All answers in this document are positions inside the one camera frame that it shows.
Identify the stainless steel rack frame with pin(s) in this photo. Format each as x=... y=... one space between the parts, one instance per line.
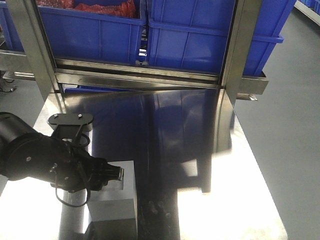
x=50 y=73

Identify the blue bin right of rack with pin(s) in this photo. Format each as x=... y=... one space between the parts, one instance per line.
x=192 y=34

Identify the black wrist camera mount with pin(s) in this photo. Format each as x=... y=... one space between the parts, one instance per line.
x=70 y=125

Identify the blue bin with red contents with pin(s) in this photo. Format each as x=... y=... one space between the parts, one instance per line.
x=88 y=35

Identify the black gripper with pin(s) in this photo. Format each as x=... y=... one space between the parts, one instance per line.
x=76 y=169

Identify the red mesh bag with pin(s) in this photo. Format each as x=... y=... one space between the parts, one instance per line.
x=124 y=9

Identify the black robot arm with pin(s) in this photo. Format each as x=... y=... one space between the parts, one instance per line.
x=24 y=152

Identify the gray hollow cube base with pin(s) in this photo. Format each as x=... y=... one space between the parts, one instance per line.
x=114 y=207

